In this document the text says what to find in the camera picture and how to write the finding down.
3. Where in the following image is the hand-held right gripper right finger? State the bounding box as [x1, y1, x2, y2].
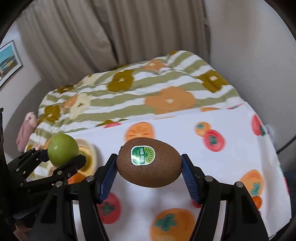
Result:
[180, 153, 270, 241]

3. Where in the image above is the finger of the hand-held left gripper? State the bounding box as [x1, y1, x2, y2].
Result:
[20, 154, 87, 193]
[7, 148, 50, 183]

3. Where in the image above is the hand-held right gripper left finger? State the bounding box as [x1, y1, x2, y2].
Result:
[29, 153, 118, 241]

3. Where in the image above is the green lime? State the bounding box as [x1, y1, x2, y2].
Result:
[47, 134, 80, 167]

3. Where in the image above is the yellow duck print plate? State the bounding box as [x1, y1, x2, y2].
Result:
[69, 139, 98, 179]

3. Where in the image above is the brown kiwi with green sticker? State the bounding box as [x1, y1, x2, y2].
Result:
[116, 137, 182, 188]

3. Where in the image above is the pink plush pillow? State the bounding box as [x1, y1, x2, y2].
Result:
[16, 112, 39, 151]

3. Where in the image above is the white fruit print tablecloth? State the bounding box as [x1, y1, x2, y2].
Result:
[30, 103, 292, 241]

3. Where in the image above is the grey bed headboard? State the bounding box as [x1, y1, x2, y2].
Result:
[2, 77, 55, 139]

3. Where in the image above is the green striped floral blanket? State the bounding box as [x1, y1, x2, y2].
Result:
[24, 50, 245, 153]

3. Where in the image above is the beige curtain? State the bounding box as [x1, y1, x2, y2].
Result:
[17, 0, 210, 80]

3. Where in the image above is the framed wall picture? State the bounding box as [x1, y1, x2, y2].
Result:
[0, 40, 23, 88]

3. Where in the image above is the black cable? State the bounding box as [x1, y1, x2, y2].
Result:
[275, 128, 296, 154]

